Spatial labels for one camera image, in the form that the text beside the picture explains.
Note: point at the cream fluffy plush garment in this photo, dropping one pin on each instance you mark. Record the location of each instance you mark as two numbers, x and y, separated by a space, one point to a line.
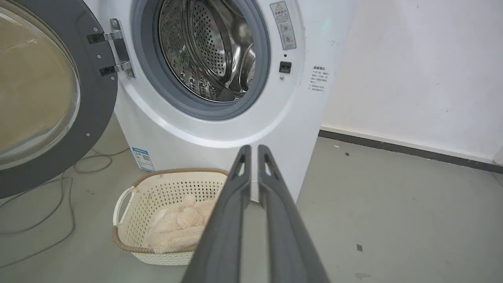
180 226

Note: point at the grey warning label sticker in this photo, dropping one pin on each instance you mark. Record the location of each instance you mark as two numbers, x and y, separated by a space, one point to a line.
283 25

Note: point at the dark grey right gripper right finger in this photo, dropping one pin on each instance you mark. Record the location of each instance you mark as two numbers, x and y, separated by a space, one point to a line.
289 236

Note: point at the grey round washing machine door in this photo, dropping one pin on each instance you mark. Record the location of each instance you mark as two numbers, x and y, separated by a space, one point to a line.
43 90

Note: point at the metal door hinge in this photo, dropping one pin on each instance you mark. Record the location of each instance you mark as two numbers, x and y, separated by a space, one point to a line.
118 47

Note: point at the white front-load washing machine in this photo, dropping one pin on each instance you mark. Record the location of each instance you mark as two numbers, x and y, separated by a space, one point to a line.
196 125

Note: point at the cream perforated laundry basket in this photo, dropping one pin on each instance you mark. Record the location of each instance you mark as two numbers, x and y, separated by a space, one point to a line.
157 196

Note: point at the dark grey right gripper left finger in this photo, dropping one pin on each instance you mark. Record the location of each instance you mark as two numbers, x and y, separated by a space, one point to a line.
224 236

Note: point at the blue energy label sticker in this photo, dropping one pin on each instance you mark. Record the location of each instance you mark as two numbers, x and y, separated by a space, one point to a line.
143 158

